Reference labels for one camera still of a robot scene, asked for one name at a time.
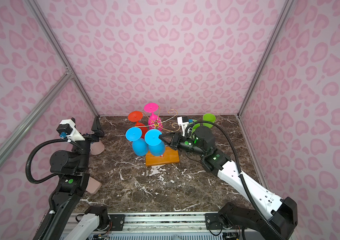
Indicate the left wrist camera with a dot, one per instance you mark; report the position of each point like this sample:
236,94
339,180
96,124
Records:
67,130

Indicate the green wine glass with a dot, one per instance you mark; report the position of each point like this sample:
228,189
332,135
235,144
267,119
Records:
193,126
209,118

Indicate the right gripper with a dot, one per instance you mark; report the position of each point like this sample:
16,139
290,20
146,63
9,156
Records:
177,137

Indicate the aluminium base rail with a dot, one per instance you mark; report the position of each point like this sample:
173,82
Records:
153,226

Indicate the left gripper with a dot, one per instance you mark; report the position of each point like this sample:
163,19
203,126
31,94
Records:
97,134

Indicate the gold wire glass rack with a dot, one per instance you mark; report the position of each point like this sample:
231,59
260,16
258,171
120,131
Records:
169,121

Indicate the pink pen holder cup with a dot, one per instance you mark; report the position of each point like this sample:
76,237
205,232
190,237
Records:
97,148

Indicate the blue wine glass front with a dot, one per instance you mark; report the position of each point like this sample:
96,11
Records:
155,144

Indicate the magenta wine glass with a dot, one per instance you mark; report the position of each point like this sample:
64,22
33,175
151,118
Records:
154,121

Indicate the wooden rack base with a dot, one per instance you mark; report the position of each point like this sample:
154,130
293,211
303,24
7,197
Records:
170,156

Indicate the red wine glass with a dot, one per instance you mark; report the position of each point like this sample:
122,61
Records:
136,117

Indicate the pink sponge block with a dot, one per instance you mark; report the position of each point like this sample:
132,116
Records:
93,186

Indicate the blue wine glass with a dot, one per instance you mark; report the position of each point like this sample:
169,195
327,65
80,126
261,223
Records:
139,146
155,144

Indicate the green wine glass front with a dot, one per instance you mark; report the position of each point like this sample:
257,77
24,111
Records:
193,126

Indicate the diagonal aluminium frame bar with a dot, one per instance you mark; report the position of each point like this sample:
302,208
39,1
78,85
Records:
24,127

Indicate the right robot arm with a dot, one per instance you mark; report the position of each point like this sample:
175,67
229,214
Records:
274,217

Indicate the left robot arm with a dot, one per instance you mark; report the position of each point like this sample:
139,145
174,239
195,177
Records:
71,167

